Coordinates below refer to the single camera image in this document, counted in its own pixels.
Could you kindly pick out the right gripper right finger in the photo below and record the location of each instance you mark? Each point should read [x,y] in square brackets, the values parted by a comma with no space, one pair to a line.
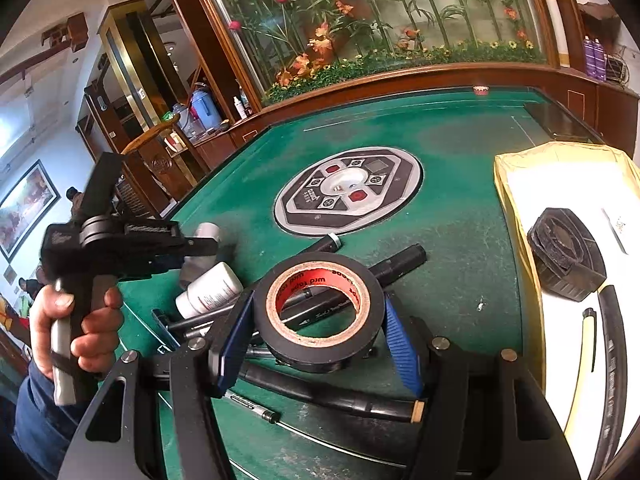
[408,349]

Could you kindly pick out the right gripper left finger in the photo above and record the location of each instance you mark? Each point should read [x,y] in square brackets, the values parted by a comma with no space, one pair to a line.
[227,351]

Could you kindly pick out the black tape roll orange core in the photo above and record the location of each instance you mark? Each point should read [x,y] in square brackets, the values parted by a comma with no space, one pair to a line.
[306,353]

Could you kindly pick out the yellow pen black clip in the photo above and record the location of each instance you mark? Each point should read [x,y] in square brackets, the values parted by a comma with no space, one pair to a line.
[587,358]

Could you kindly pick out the person left hand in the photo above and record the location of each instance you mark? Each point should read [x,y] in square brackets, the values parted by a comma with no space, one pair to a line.
[94,347]

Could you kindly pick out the white plastic bottle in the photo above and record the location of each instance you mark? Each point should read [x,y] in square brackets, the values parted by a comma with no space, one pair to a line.
[211,291]

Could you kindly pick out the black pen silver tip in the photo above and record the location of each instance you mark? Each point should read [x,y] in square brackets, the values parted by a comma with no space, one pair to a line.
[257,409]

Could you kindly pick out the wooden chair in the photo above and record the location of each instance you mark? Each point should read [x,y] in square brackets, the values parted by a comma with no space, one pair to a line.
[170,156]

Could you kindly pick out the black pen long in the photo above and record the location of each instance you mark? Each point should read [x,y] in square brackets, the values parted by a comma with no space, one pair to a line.
[234,307]

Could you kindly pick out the round mahjong table control panel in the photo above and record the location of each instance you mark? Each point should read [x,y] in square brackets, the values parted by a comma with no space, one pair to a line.
[348,191]

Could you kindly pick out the blue thermos jug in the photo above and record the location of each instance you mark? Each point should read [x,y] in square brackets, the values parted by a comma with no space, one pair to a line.
[204,106]

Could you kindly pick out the yellow white storage tray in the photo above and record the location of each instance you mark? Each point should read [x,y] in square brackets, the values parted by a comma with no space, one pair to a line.
[600,185]

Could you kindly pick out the flower mural glass panel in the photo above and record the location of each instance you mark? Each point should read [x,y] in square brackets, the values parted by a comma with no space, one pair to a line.
[291,47]

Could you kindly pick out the purple bottles on cabinet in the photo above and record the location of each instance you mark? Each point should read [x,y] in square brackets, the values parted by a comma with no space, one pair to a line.
[595,59]

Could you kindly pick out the framed wall painting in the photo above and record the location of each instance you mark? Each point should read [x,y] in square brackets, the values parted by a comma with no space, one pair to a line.
[24,206]

